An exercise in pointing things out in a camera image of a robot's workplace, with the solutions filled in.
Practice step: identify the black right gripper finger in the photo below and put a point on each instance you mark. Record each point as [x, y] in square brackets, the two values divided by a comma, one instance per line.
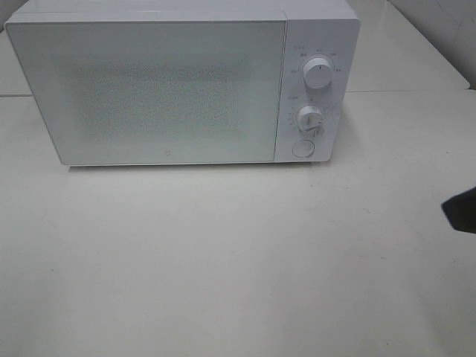
[460, 211]

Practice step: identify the round white door button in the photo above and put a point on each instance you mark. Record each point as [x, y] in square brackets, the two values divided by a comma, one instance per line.
[303, 149]

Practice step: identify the white upper power knob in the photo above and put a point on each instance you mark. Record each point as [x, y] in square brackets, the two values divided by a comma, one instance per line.
[317, 72]

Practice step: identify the white microwave oven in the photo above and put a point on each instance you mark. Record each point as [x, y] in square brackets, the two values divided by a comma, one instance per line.
[312, 28]

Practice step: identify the white timer knob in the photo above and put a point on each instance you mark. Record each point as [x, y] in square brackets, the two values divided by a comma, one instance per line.
[309, 118]

